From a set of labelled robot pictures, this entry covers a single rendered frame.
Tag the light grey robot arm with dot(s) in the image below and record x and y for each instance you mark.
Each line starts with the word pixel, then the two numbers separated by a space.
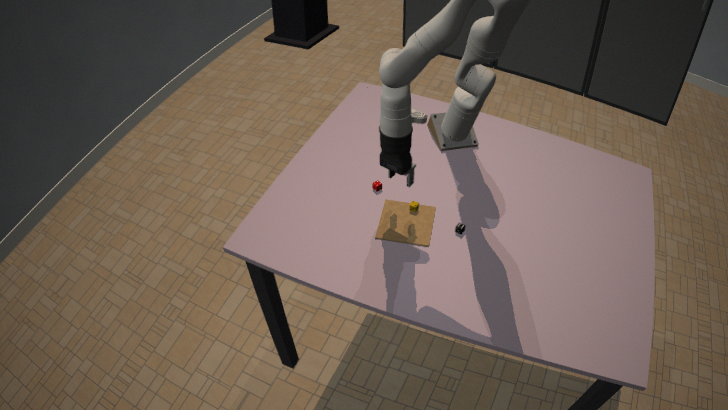
pixel 486 42

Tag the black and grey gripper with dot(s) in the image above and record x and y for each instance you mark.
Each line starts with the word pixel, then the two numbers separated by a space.
pixel 396 138

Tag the tan flat mat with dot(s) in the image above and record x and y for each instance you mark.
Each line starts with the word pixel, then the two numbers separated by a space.
pixel 399 224

